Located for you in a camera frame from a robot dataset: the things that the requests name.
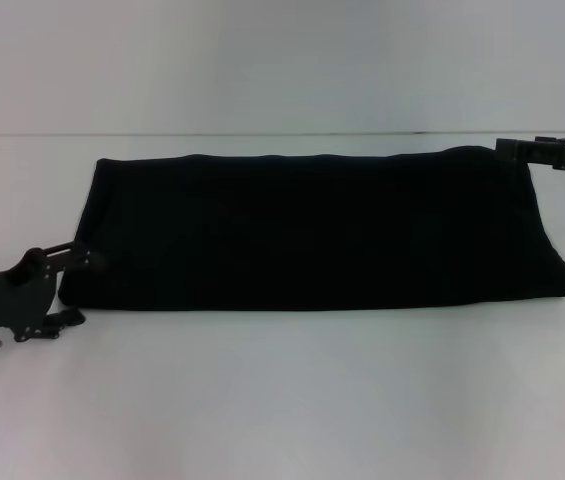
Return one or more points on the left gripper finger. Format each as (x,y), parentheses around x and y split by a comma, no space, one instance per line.
(67,320)
(79,259)

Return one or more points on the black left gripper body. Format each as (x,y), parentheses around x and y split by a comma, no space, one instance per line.
(7,300)

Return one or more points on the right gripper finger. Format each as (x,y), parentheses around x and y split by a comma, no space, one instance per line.
(527,152)

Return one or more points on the black t-shirt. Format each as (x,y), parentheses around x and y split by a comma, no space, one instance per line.
(312,230)

